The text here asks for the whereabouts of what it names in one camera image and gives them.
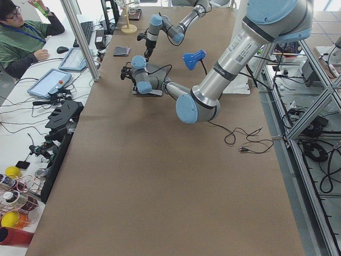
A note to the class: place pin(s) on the black computer mouse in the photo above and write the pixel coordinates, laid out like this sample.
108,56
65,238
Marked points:
62,49

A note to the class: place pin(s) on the folded grey cloth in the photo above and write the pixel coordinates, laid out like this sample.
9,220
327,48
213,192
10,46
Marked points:
121,51

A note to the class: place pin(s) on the wooden mug tree stand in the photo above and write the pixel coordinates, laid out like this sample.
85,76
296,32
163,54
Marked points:
127,28

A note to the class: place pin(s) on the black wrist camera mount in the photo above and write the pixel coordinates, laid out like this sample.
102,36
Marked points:
143,35

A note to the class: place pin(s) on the upper teach pendant tablet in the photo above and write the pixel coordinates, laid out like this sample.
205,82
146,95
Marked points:
73,61

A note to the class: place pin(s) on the aluminium frame post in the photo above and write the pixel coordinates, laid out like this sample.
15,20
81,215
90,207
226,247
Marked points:
80,37

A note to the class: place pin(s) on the black dish rack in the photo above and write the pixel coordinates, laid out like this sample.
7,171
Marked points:
63,121

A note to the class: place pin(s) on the grey laptop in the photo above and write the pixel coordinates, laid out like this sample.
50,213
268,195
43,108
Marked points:
153,77

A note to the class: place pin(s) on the teach pendant tablet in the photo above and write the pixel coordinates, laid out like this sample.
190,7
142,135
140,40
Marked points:
50,83
73,61

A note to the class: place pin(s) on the black keyboard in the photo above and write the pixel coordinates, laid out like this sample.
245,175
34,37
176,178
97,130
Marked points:
87,29

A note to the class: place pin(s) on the black monitor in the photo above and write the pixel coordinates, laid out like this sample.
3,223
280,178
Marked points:
111,15

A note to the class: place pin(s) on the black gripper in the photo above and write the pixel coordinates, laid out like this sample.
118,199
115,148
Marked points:
149,45

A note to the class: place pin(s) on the dark tray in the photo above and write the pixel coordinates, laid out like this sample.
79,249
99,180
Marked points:
134,15

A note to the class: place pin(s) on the blue desk lamp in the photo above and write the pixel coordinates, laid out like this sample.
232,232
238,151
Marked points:
191,60

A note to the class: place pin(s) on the lower teach pendant tablet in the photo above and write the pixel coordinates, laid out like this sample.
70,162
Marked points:
50,83

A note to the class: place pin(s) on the yellow ball in bowl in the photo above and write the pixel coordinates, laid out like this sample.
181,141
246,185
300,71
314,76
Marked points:
11,220

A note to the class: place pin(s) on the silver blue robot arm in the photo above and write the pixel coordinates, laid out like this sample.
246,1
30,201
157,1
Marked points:
265,22
174,33

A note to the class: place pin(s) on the person in green shirt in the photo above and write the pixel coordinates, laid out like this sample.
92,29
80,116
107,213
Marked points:
22,41

